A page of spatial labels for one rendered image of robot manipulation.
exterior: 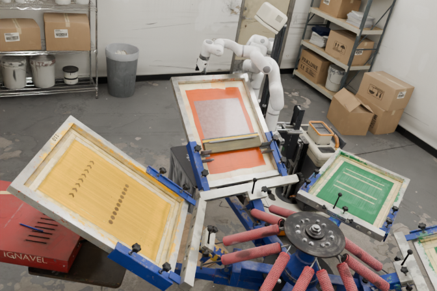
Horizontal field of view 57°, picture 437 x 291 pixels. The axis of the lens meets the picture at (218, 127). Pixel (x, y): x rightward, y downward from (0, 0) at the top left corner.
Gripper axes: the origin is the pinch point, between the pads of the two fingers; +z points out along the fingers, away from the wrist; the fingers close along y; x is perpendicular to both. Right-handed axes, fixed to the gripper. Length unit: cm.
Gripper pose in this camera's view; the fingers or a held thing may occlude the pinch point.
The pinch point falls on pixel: (199, 73)
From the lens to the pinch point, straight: 296.2
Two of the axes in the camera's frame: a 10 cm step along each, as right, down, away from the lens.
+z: -2.7, 6.7, 6.9
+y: -3.6, -7.4, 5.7
